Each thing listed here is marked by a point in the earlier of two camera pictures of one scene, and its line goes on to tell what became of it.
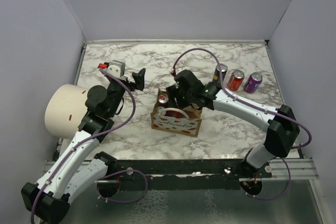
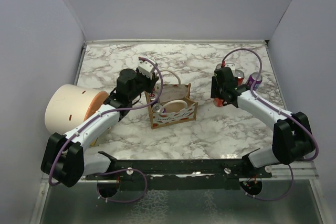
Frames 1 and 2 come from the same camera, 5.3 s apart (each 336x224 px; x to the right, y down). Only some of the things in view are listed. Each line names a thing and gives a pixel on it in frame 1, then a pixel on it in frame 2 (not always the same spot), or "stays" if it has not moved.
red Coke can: x=235 y=80 stays
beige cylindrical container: x=65 y=109 stays
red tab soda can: x=163 y=98 → x=152 y=96
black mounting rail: x=185 y=174 stays
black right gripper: x=172 y=92 → x=216 y=93
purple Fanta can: x=253 y=82 stays
